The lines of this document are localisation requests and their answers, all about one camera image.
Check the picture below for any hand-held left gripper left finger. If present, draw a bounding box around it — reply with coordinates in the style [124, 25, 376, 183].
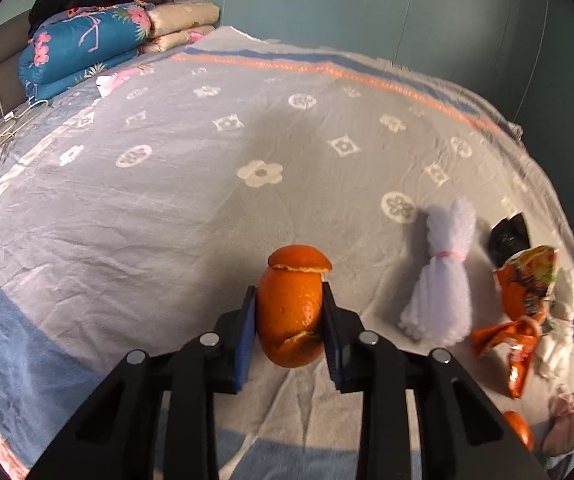
[27, 285, 258, 480]

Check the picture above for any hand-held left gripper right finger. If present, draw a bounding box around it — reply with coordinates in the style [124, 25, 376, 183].
[319, 282, 550, 480]

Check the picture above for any large orange peel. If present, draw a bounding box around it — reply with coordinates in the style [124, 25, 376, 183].
[257, 244, 333, 368]

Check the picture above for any white tissue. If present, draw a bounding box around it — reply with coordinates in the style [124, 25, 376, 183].
[537, 270, 574, 380]

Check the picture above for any grey patterned blanket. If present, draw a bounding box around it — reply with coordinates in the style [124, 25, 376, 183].
[0, 26, 574, 480]

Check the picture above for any orange snack wrapper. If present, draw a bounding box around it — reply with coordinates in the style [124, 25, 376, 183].
[471, 246, 559, 400]

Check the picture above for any crumpled black plastic bag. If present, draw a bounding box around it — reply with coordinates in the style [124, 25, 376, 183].
[486, 212, 532, 267]

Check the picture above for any small orange peel piece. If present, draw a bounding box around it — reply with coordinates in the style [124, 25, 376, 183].
[502, 410, 536, 453]

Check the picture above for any floral bed sheet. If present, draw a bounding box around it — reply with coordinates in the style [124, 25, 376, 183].
[540, 385, 574, 471]

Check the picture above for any folded blue floral quilt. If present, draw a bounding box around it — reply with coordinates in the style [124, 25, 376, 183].
[18, 2, 153, 106]

